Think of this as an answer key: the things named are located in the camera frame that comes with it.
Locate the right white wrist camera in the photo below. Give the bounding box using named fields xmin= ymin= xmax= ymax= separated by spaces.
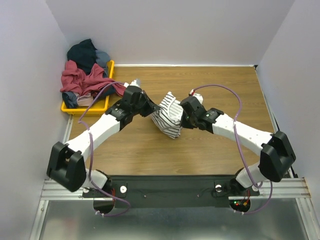
xmin=189 ymin=89 xmax=204 ymax=104

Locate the yellow plastic bin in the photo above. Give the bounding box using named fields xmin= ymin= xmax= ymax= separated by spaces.
xmin=60 ymin=59 xmax=115 ymax=116

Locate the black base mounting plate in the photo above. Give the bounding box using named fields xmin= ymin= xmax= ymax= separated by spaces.
xmin=82 ymin=175 xmax=261 ymax=217

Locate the maroon tank top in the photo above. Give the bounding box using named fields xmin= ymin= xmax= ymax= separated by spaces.
xmin=60 ymin=60 xmax=126 ymax=96

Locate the grey blue tank top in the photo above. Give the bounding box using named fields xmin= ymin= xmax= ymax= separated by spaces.
xmin=95 ymin=49 xmax=111 ymax=78

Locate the dark navy tank top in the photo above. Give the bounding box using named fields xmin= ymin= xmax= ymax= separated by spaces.
xmin=67 ymin=38 xmax=97 ymax=75

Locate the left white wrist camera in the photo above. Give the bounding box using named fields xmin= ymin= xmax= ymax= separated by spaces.
xmin=129 ymin=78 xmax=141 ymax=88

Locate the black white striped tank top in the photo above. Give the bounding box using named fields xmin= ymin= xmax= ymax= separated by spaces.
xmin=151 ymin=91 xmax=183 ymax=139

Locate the pink tank top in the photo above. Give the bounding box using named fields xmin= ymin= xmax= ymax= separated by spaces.
xmin=76 ymin=93 xmax=94 ymax=107

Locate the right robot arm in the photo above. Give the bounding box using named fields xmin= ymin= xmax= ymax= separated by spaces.
xmin=180 ymin=96 xmax=296 ymax=195

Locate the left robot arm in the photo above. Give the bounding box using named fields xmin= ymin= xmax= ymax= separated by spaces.
xmin=46 ymin=85 xmax=160 ymax=197

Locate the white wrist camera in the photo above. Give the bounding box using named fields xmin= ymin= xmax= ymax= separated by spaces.
xmin=189 ymin=89 xmax=204 ymax=104
xmin=129 ymin=78 xmax=141 ymax=88

